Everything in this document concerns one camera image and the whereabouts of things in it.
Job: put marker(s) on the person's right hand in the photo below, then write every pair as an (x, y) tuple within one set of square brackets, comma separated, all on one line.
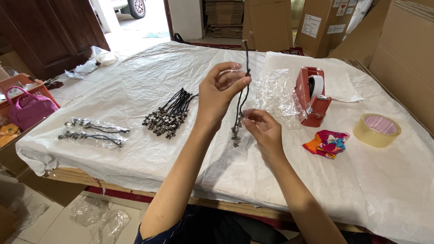
[(268, 137)]

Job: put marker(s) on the person's left hand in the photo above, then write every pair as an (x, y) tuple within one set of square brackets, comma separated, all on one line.
[(212, 98)]

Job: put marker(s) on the pile of clear plastic bags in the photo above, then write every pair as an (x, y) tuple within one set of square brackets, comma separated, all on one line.
[(274, 95)]

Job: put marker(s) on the red tape dispenser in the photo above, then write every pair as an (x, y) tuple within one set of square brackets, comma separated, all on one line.
[(313, 105)]

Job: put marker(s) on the colourful patterned cloth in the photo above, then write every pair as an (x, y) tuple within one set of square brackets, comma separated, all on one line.
[(325, 144)]

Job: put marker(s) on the stack of flattened cardboard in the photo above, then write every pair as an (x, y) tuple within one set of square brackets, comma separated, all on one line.
[(223, 17)]

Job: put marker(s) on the upright brown cardboard sheet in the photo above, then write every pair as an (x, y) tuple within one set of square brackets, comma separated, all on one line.
[(268, 23)]

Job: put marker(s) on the clear packing tape roll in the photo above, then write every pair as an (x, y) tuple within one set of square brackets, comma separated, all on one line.
[(364, 135)]

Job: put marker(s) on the white plastic table cover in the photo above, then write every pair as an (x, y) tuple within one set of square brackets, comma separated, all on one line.
[(135, 159)]

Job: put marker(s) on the person's dark blue clothing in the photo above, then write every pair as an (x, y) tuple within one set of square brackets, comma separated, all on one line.
[(217, 227)]

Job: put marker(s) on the labelled cardboard box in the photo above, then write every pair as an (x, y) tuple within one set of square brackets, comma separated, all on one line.
[(322, 37)]

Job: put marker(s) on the crumpled white plastic bags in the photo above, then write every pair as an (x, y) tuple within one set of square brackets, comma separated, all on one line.
[(101, 57)]

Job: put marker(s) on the white car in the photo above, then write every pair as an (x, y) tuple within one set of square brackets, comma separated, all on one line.
[(134, 6)]

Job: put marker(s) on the wooden table board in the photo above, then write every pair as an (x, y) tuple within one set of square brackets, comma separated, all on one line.
[(135, 194)]

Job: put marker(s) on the large plain cardboard box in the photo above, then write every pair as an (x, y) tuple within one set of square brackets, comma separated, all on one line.
[(407, 50)]

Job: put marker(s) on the clear plastic bags on floor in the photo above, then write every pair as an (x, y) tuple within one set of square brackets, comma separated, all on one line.
[(101, 220)]

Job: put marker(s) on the dark wooden door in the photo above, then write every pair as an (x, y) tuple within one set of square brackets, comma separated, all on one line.
[(51, 30)]

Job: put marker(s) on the pink handbag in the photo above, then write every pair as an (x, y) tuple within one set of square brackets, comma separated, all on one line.
[(32, 110)]

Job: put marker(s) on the open brown cardboard box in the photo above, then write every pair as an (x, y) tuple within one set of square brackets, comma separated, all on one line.
[(51, 191)]

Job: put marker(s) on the orange plastic basket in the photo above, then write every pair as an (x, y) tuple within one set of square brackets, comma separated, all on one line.
[(20, 81)]

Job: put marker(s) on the yellow orange packets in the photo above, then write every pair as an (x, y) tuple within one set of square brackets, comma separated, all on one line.
[(8, 134)]

